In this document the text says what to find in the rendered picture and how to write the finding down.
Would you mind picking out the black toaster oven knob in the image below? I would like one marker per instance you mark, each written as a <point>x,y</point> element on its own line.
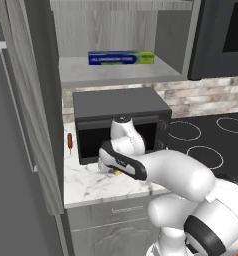
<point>160,144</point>
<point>162,125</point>

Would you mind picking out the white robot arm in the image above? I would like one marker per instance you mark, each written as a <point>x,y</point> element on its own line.
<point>177,173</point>

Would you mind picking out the black toaster oven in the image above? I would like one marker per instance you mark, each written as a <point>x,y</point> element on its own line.
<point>117,103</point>

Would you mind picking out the black hob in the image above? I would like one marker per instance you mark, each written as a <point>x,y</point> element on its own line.
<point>211,136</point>

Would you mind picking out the small yellow green object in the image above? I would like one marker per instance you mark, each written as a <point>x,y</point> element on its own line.
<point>116,172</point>

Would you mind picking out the grey open wall cabinet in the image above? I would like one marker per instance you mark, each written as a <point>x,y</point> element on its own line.
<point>124,71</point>

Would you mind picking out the brown corn dog on stick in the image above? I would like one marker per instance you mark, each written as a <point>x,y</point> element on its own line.
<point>70,140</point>

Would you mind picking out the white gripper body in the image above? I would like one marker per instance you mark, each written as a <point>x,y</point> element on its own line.
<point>105,166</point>

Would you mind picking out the blue and green foil box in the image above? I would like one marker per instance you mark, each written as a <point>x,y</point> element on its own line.
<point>121,57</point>

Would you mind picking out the grey base cabinet door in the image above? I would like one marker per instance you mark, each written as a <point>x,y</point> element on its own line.
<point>114,241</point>

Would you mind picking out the grey drawer front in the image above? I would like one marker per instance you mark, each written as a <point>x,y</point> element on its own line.
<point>97,213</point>

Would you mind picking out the dark grey microwave oven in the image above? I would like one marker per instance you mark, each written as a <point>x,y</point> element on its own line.
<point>221,40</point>

